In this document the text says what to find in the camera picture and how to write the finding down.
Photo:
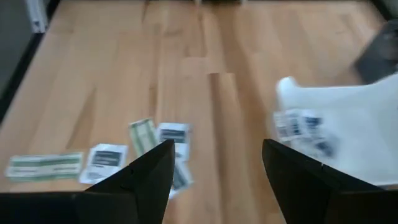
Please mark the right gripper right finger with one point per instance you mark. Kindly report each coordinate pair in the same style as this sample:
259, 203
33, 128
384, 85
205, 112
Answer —
295, 180

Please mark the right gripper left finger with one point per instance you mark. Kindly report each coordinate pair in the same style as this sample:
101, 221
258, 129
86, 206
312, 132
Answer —
149, 180

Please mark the white plastic bin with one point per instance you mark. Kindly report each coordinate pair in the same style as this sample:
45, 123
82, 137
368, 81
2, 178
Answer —
357, 109

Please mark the white metal bracket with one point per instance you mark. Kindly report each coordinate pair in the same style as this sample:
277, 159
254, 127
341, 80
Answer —
36, 15

